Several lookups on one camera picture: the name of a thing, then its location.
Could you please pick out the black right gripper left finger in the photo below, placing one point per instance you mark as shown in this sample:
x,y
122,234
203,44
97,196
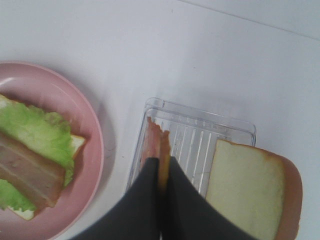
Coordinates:
x,y
135,216

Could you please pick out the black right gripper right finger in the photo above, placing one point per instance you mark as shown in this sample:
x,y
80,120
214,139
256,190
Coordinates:
x,y
186,215

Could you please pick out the bacon strip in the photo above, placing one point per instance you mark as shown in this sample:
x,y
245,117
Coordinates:
x,y
39,179
156,144

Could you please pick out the bread slice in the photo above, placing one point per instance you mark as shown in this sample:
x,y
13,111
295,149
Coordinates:
x,y
77,145
257,190

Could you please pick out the green lettuce leaf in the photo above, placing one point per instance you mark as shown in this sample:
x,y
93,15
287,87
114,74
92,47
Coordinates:
x,y
40,130

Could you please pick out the clear right plastic container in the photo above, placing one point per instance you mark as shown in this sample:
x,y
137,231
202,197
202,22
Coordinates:
x,y
192,135

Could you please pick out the upright bread slice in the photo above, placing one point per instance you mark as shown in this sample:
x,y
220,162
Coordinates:
x,y
257,190

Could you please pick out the pink round plate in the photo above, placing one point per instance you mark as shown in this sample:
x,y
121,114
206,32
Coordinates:
x,y
46,89

